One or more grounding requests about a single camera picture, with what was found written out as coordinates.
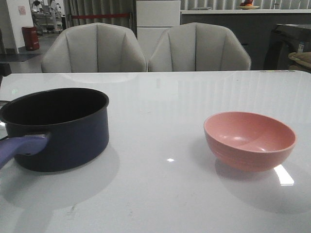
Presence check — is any pink bowl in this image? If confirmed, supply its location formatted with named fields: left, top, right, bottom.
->
left=204, top=112, right=297, bottom=172

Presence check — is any glass lid with blue knob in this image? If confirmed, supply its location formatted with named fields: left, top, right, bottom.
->
left=0, top=122, right=7, bottom=139

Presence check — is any right grey upholstered chair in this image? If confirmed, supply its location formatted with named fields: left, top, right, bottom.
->
left=148, top=22, right=251, bottom=72

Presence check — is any grey upholstered chair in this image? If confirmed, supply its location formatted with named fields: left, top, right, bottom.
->
left=41, top=23, right=147, bottom=73
left=148, top=22, right=251, bottom=72

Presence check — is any left grey upholstered chair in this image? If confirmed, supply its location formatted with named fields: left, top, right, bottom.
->
left=41, top=23, right=147, bottom=73

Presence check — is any white cabinet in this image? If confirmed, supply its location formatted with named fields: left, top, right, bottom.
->
left=136, top=0, right=181, bottom=60

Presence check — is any dark blue saucepan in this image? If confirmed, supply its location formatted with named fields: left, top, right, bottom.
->
left=0, top=88, right=109, bottom=172

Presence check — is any grey counter with white top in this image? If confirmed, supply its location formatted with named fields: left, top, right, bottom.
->
left=181, top=9, right=311, bottom=70

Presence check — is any fruit plate on counter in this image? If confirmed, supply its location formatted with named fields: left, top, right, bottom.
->
left=238, top=0, right=260, bottom=10

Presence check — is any red trash bin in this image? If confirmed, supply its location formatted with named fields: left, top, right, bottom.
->
left=22, top=26, right=40, bottom=50

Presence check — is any dark appliance at right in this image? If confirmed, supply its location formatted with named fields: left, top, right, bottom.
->
left=263, top=24, right=311, bottom=70

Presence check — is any beige cushion at right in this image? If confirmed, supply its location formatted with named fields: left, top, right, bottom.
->
left=288, top=52, right=311, bottom=73

